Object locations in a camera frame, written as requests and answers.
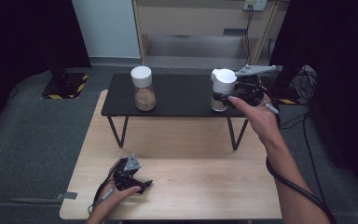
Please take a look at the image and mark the black shelf with metal legs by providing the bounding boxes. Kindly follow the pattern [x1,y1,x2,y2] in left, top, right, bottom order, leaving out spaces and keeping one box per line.
[101,73,281,151]

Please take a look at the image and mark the black curtain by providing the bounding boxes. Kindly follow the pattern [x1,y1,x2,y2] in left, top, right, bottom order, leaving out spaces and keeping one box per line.
[268,0,358,203]
[0,0,92,140]

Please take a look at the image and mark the tangle of cables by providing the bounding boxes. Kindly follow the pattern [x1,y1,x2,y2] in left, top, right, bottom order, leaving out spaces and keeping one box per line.
[297,65,319,102]

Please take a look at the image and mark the person's right hand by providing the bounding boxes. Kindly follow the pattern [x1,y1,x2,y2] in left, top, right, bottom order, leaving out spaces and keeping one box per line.
[227,93,285,150]

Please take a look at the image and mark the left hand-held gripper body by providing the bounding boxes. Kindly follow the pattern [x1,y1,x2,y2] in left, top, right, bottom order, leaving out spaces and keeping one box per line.
[113,153,144,191]

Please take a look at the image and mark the left hand-held gripper cable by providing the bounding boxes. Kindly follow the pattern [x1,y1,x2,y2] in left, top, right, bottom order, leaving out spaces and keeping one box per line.
[88,166,120,217]

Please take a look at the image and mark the grey tape strip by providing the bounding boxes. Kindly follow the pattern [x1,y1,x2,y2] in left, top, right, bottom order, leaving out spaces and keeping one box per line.
[55,190,78,201]

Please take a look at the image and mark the hand-held gripper cable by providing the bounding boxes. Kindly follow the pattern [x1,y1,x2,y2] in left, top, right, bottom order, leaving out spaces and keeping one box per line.
[88,166,120,217]
[264,102,337,224]

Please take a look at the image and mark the glass jar with spouted white lid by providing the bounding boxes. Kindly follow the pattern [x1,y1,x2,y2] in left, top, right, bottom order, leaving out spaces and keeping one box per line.
[210,68,238,112]

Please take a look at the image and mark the black cables from power outlet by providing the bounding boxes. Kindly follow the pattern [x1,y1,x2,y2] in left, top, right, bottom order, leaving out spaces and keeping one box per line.
[242,5,255,67]

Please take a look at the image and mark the light wooden cabinet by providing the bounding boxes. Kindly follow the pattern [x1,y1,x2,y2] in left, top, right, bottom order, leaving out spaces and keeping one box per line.
[131,0,282,67]

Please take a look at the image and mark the white wall power outlet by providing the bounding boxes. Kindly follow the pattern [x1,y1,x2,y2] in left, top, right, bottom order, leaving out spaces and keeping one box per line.
[242,0,269,12]

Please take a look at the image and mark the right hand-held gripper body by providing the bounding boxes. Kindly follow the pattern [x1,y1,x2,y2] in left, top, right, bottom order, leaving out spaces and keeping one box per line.
[233,63,277,107]

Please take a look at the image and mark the black stand base with yellow stripes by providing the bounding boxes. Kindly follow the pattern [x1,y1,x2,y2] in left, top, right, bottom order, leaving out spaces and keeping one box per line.
[41,72,90,101]
[271,76,302,105]

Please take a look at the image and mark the right hand-held gripper cable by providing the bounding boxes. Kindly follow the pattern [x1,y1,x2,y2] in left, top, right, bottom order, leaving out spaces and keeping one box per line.
[264,102,337,224]

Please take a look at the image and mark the person's left hand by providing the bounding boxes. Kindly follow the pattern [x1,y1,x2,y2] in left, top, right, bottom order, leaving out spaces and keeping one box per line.
[89,158,143,219]

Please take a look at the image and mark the white panel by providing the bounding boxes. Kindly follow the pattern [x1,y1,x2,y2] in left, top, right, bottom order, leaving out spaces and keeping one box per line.
[72,0,142,59]

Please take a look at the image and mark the black floor cable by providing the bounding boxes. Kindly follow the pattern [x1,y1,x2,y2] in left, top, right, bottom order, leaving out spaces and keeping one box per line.
[279,111,329,204]

